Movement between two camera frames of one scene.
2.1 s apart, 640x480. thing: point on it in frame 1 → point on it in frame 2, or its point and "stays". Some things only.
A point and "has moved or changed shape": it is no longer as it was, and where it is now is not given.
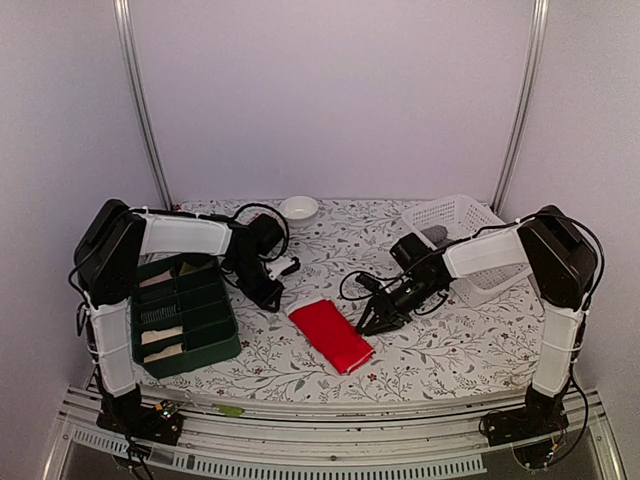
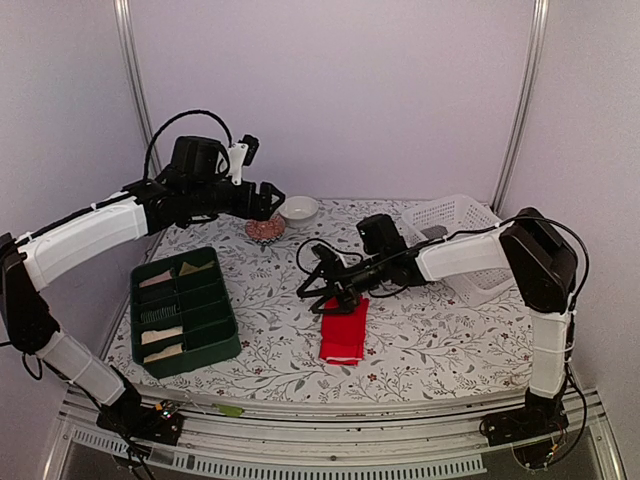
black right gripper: [390, 315] → [331, 280]
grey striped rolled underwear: [159, 313] stays
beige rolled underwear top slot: [162, 277] stays
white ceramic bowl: [299, 211] stays
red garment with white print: [332, 333] has moved or changed shape
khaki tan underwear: [187, 268] stays
